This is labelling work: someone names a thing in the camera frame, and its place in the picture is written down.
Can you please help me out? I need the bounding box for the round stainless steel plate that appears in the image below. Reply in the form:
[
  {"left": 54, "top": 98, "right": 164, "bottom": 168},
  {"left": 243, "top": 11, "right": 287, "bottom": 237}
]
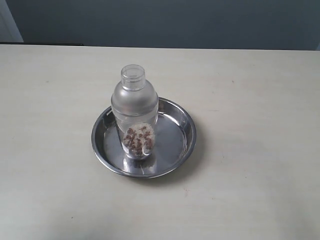
[{"left": 91, "top": 97, "right": 197, "bottom": 179}]

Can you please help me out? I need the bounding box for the clear plastic shaker bottle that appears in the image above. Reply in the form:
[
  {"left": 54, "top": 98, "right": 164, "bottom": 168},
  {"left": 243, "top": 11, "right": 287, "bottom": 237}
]
[{"left": 111, "top": 64, "right": 159, "bottom": 160}]

